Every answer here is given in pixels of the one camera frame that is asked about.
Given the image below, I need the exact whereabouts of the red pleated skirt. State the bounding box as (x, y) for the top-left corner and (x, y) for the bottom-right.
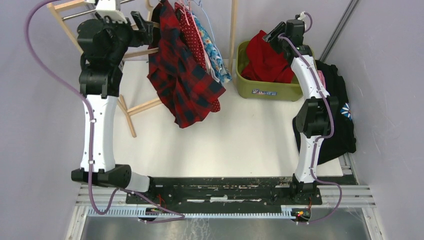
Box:
(241, 30), (294, 84)

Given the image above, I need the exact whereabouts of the red plaid shirt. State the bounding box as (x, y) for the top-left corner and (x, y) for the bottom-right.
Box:
(147, 0), (226, 129)

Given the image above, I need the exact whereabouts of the wooden hanger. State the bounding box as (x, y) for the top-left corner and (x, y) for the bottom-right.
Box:
(144, 0), (155, 21)

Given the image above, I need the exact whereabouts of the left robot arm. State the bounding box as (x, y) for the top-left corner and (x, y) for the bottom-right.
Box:
(71, 11), (158, 204)

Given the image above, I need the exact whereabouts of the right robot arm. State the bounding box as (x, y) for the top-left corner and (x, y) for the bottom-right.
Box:
(263, 19), (339, 204)

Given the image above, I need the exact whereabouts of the pink hanger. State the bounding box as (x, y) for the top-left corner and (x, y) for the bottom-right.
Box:
(175, 0), (202, 26)

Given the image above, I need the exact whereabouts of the red polka dot garment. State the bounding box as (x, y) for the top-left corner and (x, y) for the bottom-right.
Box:
(174, 2), (225, 113)

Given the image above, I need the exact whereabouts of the green plastic basket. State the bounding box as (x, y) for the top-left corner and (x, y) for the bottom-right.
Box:
(235, 41), (303, 102)

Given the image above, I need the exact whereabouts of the pink cloth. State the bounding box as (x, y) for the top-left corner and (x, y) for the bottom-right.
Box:
(317, 70), (326, 89)

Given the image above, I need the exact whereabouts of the blue floral garment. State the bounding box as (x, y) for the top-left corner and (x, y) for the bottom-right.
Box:
(191, 12), (232, 84)

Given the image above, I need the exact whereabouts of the wooden clothes rack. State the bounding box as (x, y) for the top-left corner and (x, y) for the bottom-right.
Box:
(46, 0), (239, 138)

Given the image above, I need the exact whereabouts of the black garment with flower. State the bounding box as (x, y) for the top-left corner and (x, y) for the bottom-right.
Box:
(292, 59), (357, 166)

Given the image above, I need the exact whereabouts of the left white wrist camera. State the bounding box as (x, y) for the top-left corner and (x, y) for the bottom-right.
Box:
(84, 0), (128, 24)

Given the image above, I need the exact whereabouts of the blue wire hanger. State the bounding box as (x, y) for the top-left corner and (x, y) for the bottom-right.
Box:
(188, 0), (216, 43)

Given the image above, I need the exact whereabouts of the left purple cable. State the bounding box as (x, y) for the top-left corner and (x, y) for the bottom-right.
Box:
(23, 0), (119, 216)

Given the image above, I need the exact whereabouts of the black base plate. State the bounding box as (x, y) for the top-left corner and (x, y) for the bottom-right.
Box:
(143, 176), (323, 214)

